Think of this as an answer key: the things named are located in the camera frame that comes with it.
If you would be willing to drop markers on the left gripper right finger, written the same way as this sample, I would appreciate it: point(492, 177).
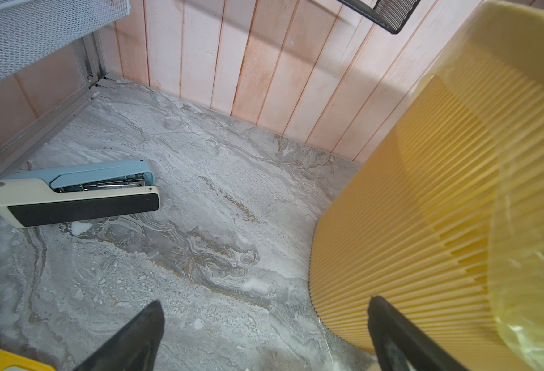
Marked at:
point(400, 345)

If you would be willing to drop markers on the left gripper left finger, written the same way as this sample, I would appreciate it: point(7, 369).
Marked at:
point(134, 347)

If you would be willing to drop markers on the yellow plastic waste bin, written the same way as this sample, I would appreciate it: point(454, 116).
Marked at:
point(445, 220)

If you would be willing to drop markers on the yellow calculator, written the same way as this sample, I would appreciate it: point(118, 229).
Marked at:
point(10, 361)

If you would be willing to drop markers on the black mesh wall basket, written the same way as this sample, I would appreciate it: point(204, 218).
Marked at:
point(391, 15)

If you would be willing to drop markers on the white wire mesh shelf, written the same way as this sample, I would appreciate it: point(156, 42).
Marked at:
point(32, 30)

